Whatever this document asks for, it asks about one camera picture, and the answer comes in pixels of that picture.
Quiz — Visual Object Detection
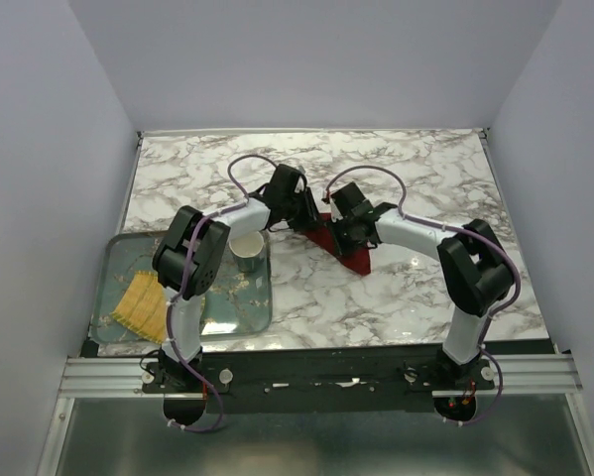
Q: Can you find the red cloth napkin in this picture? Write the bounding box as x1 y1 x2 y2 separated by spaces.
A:
299 212 372 277

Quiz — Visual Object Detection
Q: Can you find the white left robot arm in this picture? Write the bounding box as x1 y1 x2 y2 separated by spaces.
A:
152 165 320 392

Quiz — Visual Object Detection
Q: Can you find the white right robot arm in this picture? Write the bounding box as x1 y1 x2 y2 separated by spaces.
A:
323 182 521 389

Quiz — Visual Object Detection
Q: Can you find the white cup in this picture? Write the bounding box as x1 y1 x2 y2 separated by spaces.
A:
228 232 265 273

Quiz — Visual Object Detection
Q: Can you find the floral metal tray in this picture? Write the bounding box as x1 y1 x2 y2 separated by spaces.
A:
89 231 272 345

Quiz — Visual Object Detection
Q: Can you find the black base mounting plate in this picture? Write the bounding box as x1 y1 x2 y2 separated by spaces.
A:
80 340 496 432

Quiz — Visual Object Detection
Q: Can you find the yellow woven coaster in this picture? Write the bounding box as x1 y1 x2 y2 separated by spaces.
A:
111 271 167 344

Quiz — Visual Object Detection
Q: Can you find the aluminium frame rail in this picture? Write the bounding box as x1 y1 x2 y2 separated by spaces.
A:
59 354 583 400

